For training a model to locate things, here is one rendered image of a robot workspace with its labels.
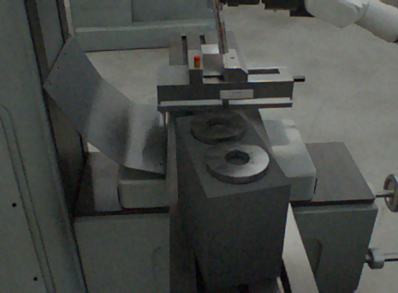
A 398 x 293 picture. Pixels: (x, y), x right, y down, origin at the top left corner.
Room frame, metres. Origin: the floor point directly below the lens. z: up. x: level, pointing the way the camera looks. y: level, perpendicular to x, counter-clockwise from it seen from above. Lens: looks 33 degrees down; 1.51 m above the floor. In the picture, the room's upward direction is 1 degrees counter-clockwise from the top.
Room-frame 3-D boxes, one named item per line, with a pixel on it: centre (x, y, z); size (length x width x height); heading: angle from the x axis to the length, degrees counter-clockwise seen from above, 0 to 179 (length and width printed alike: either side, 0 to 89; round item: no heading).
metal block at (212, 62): (1.12, -0.04, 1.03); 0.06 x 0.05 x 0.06; 2
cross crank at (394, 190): (1.07, -0.54, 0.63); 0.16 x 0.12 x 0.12; 93
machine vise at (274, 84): (1.12, -0.07, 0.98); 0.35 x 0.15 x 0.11; 92
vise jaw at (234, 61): (1.13, -0.09, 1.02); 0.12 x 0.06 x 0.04; 2
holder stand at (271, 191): (0.60, -0.04, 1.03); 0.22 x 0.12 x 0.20; 13
